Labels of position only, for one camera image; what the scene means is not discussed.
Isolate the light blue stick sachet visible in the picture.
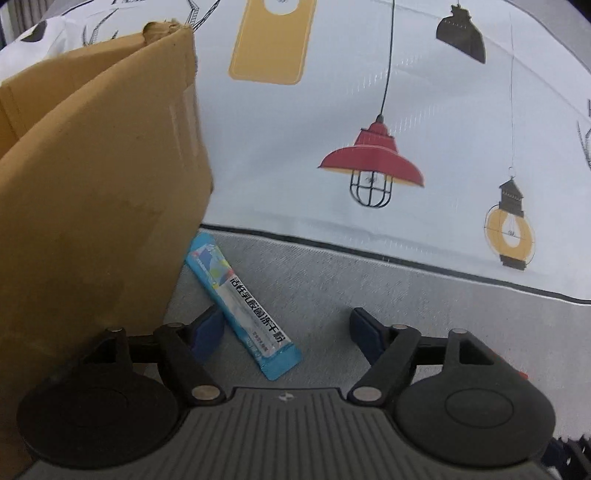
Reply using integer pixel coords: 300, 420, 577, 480
185, 232, 301, 381

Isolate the grey patterned sofa cover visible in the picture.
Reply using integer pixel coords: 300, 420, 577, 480
1, 1, 590, 436

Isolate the brown cardboard box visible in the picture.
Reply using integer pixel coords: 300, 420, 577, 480
1, 21, 213, 479

